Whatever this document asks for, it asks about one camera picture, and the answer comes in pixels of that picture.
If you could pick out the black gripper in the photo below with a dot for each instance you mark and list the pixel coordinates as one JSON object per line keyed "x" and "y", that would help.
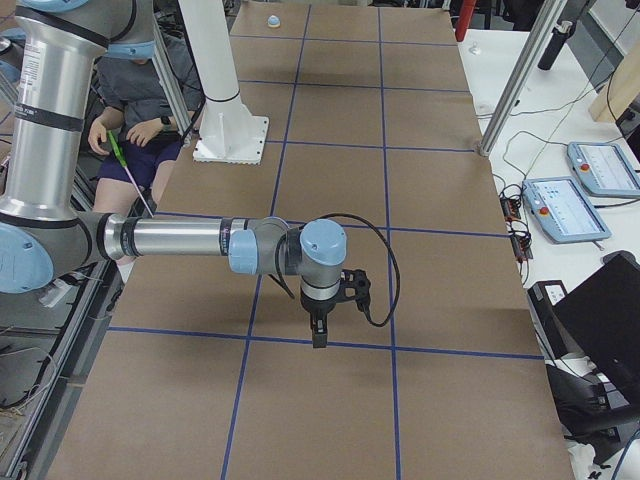
{"x": 318, "y": 306}

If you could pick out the blue and cream bell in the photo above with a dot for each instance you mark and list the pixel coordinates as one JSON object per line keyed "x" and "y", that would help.
{"x": 273, "y": 21}

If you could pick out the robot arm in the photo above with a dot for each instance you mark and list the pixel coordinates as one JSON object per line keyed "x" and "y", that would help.
{"x": 43, "y": 237}

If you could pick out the brown paper table cover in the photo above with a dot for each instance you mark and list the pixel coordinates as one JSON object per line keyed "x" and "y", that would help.
{"x": 206, "y": 374}

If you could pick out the near teach pendant tablet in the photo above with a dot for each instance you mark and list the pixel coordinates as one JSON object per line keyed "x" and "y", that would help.
{"x": 563, "y": 210}

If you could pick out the teach pendant tablet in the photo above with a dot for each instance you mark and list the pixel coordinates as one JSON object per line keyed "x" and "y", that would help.
{"x": 603, "y": 169}
{"x": 563, "y": 210}

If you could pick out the seated person grey shirt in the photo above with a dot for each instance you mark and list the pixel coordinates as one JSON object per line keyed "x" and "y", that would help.
{"x": 138, "y": 113}

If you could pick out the clear plastic bag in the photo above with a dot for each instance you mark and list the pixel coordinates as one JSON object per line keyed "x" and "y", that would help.
{"x": 474, "y": 49}

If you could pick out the far teach pendant tablet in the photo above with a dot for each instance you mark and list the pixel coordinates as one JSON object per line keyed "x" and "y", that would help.
{"x": 603, "y": 169}

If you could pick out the red cylinder object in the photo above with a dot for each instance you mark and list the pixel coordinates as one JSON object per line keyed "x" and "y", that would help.
{"x": 466, "y": 13}

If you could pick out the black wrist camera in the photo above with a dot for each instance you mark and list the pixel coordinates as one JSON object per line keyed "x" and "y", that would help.
{"x": 355, "y": 286}

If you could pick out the white pedestal base plate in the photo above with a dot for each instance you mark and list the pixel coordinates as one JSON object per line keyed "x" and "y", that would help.
{"x": 230, "y": 133}

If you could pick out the green handled stick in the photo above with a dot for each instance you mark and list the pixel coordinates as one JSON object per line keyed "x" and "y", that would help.
{"x": 119, "y": 155}

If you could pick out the aluminium frame post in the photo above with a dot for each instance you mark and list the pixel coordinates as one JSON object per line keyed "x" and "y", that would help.
{"x": 531, "y": 52}

